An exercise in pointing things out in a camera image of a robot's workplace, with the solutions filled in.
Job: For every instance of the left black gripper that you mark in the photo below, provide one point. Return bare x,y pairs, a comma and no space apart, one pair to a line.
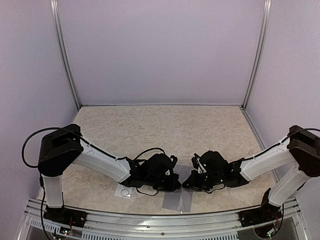
174,181

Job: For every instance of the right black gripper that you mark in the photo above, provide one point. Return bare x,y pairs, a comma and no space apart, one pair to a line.
193,184

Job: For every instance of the grey envelope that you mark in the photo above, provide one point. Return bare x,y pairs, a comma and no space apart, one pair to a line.
180,200

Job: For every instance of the sticker sheet with seals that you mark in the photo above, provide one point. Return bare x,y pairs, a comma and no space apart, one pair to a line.
123,191

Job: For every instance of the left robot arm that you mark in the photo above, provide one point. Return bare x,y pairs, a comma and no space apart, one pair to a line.
65,146

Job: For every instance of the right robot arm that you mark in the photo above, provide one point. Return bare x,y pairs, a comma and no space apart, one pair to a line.
300,148

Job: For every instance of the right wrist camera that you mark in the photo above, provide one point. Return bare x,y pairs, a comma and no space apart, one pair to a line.
197,165

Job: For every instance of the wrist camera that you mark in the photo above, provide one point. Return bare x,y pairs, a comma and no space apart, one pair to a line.
197,165
172,163

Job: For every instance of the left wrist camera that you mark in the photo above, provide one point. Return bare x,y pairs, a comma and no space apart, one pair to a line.
172,163

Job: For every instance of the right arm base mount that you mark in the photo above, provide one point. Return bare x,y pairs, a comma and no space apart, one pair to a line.
266,212

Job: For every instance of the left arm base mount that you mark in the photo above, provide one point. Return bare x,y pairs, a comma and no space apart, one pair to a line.
66,216

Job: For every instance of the front aluminium rail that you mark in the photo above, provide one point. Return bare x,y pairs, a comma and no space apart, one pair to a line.
221,225

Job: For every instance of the right aluminium frame post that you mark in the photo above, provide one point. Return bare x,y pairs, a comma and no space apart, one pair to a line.
258,53

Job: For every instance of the aluminium frame post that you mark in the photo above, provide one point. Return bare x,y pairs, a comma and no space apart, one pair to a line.
258,53
54,6

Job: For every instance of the left aluminium frame post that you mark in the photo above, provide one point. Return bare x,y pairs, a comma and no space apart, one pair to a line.
54,6

